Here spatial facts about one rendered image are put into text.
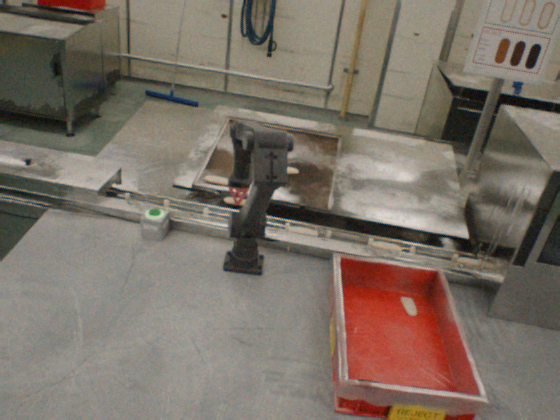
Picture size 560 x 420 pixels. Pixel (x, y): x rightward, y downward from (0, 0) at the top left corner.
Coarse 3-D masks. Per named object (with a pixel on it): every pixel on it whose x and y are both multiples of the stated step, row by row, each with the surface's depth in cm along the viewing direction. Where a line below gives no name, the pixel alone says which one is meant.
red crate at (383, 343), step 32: (352, 288) 144; (352, 320) 132; (384, 320) 134; (416, 320) 135; (352, 352) 122; (384, 352) 123; (416, 352) 125; (416, 384) 116; (448, 384) 117; (384, 416) 106; (448, 416) 106
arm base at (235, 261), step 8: (240, 248) 141; (248, 248) 142; (256, 248) 144; (232, 256) 144; (240, 256) 143; (248, 256) 143; (256, 256) 145; (264, 256) 151; (224, 264) 145; (232, 264) 145; (240, 264) 143; (248, 264) 143; (256, 264) 146; (240, 272) 144; (248, 272) 144; (256, 272) 144
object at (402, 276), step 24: (336, 264) 137; (360, 264) 141; (384, 264) 140; (408, 264) 141; (336, 288) 128; (384, 288) 145; (408, 288) 144; (432, 288) 142; (336, 312) 120; (456, 312) 125; (336, 336) 114; (456, 336) 120; (336, 360) 108; (456, 360) 117; (336, 384) 104; (360, 384) 101; (384, 384) 102; (456, 384) 116; (480, 384) 105; (432, 408) 102; (456, 408) 102; (480, 408) 102
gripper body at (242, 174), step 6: (234, 162) 152; (240, 162) 151; (234, 168) 152; (240, 168) 151; (246, 168) 152; (234, 174) 153; (240, 174) 152; (246, 174) 153; (228, 180) 151; (234, 180) 152; (240, 180) 152; (246, 180) 153; (246, 186) 151
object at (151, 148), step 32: (128, 128) 226; (160, 128) 230; (192, 128) 235; (96, 160) 195; (128, 160) 198; (160, 160) 201; (480, 160) 245; (160, 192) 179; (192, 192) 182; (320, 224) 173; (352, 224) 176
